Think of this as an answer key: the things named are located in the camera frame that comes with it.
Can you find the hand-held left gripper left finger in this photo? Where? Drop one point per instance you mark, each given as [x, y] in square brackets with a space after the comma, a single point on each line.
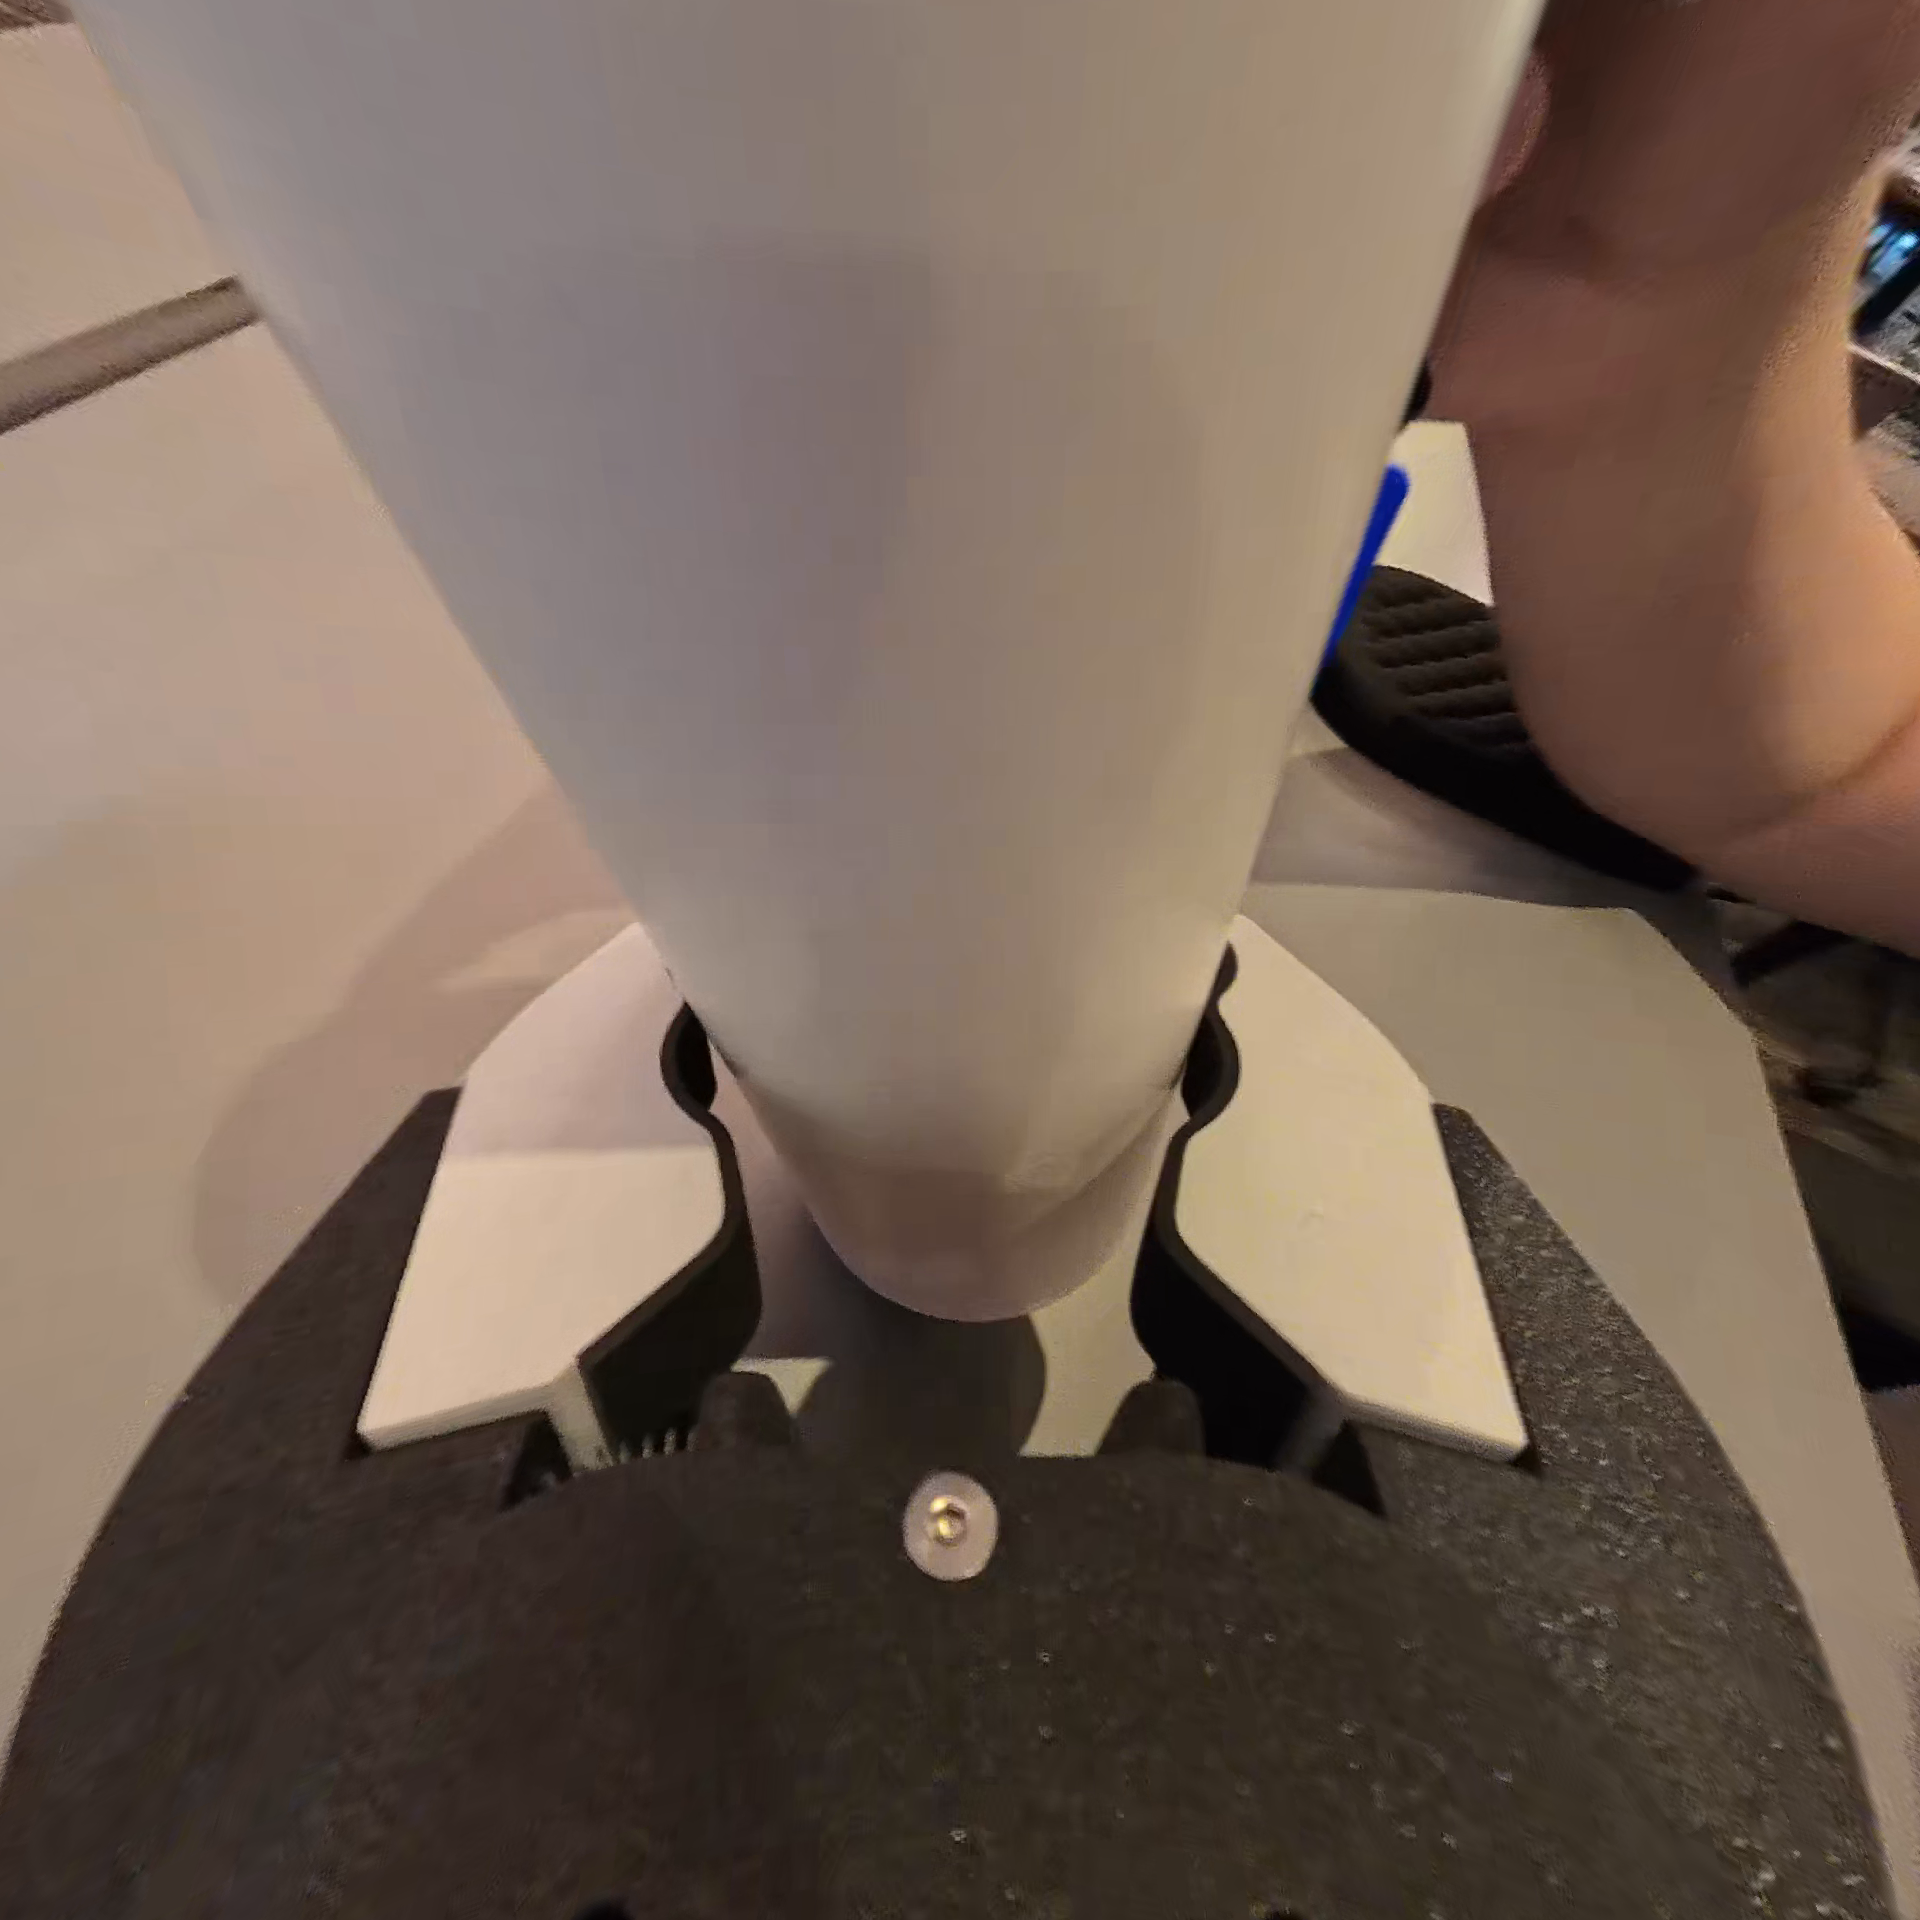
[541, 1231]

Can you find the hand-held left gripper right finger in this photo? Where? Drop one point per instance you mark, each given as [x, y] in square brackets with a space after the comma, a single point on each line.
[1352, 1231]

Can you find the white plastic bottle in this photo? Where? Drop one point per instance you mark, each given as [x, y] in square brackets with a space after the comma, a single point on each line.
[901, 599]

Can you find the blue plastic bin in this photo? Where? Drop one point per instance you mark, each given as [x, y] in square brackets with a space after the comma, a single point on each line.
[1388, 503]

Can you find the person's right forearm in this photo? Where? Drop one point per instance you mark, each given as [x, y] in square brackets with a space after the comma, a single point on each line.
[1680, 450]

